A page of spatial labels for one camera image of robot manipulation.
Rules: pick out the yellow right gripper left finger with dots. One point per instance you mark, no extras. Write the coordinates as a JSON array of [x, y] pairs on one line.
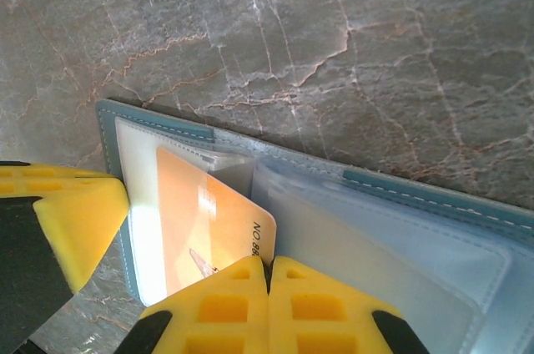
[[183, 314]]

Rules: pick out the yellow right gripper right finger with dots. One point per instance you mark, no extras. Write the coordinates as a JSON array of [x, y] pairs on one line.
[[359, 316]]

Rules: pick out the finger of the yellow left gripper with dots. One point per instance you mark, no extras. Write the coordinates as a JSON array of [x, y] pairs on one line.
[[83, 224]]

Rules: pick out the blue card holder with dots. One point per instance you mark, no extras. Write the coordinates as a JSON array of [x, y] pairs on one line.
[[375, 245]]

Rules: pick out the orange card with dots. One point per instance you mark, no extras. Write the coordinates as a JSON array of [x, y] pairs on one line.
[[200, 224]]

